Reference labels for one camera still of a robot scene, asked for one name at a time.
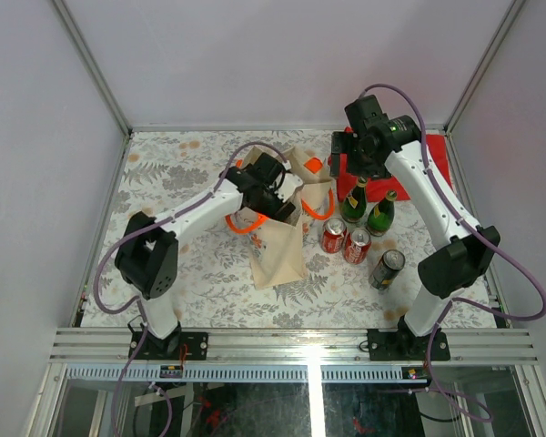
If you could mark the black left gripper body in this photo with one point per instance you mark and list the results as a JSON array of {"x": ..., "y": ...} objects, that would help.
[{"x": 269, "y": 203}]

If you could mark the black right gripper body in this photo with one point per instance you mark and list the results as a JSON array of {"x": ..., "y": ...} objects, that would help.
[{"x": 358, "y": 164}]

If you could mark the green glass bottle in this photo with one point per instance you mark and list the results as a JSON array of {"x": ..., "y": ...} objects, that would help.
[
  {"x": 354, "y": 205},
  {"x": 382, "y": 215}
]

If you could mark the beige canvas bag orange handles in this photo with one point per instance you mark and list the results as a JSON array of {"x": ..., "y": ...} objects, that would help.
[{"x": 275, "y": 247}]

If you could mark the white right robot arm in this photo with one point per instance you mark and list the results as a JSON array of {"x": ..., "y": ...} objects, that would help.
[{"x": 463, "y": 248}]

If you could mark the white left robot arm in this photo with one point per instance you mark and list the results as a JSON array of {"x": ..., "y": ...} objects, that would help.
[{"x": 148, "y": 255}]

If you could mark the red cloth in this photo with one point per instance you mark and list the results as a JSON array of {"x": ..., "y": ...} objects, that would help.
[{"x": 377, "y": 189}]

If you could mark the red cola can left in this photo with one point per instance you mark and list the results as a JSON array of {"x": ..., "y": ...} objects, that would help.
[{"x": 334, "y": 234}]

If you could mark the red cola can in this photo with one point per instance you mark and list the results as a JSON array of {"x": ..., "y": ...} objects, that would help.
[
  {"x": 357, "y": 245},
  {"x": 334, "y": 234}
]

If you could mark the red cola can right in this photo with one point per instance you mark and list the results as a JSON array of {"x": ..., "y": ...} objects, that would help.
[{"x": 357, "y": 245}]

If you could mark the black energy drink can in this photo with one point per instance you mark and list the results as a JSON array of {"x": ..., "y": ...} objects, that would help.
[{"x": 390, "y": 265}]

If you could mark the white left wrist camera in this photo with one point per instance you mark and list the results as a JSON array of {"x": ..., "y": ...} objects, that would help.
[{"x": 289, "y": 185}]

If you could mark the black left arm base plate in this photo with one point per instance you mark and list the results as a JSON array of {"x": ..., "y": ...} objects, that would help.
[{"x": 179, "y": 346}]

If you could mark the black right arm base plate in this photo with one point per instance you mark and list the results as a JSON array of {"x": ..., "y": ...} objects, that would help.
[{"x": 402, "y": 345}]

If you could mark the aluminium front rail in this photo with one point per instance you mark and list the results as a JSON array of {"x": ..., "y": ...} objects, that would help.
[{"x": 475, "y": 347}]

